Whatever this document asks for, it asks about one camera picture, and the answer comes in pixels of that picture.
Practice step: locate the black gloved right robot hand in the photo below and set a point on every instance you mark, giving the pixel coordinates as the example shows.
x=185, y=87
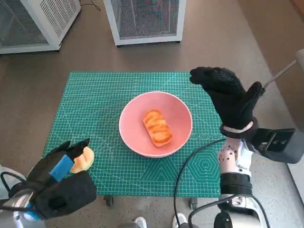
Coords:
x=232, y=102

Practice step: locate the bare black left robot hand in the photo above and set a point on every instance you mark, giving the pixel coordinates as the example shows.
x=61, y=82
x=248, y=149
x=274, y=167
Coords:
x=47, y=171

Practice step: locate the round toy bread bun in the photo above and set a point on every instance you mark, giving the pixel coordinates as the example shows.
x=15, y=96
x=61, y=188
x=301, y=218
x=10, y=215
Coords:
x=85, y=158

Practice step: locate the long toy bread loaf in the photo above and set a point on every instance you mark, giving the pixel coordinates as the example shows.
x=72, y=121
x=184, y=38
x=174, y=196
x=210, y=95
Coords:
x=158, y=128

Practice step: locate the pink bowl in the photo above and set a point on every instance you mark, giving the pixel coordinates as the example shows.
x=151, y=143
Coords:
x=133, y=133

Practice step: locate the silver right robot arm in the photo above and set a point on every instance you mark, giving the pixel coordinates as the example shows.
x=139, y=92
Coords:
x=231, y=161

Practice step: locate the person's leg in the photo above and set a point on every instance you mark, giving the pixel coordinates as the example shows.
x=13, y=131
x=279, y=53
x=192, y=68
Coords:
x=9, y=169

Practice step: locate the grey chair with caster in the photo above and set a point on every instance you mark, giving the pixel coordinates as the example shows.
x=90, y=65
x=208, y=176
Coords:
x=282, y=71

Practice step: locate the black table caster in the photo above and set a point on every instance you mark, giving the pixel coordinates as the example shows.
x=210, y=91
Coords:
x=109, y=201
x=193, y=203

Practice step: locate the green cutting mat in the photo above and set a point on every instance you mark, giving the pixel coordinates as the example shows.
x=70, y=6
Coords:
x=95, y=107

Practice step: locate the white board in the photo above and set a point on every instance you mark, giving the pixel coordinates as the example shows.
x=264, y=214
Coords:
x=298, y=180

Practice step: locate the white shoe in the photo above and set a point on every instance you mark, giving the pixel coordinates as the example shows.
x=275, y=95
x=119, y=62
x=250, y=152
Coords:
x=179, y=219
x=141, y=222

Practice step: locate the small white mesh cabinet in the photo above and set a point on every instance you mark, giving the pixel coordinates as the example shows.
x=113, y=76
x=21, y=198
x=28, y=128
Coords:
x=146, y=16

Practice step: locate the large white mesh cabinet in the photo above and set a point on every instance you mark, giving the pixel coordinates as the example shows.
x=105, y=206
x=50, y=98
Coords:
x=57, y=14

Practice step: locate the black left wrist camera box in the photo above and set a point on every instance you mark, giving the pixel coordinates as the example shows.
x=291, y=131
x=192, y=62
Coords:
x=71, y=197

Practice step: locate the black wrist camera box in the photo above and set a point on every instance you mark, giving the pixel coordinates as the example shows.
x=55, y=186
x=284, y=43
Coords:
x=71, y=197
x=278, y=145

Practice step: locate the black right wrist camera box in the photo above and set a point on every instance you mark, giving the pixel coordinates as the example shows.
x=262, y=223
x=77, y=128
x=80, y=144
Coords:
x=278, y=145

